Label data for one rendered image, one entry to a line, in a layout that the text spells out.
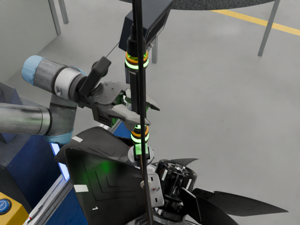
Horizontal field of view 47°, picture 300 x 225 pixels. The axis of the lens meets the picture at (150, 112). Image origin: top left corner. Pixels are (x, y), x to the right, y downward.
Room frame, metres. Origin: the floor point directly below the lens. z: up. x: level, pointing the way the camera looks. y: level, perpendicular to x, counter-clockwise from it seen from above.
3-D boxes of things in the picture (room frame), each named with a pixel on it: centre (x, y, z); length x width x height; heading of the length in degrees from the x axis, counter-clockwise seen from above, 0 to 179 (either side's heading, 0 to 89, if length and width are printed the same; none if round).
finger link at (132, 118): (0.48, 0.04, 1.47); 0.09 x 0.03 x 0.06; 52
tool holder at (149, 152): (0.49, 0.02, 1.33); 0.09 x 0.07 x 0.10; 7
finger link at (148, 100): (0.53, 0.02, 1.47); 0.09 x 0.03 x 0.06; 72
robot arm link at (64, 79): (0.59, 0.20, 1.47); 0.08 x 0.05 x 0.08; 152
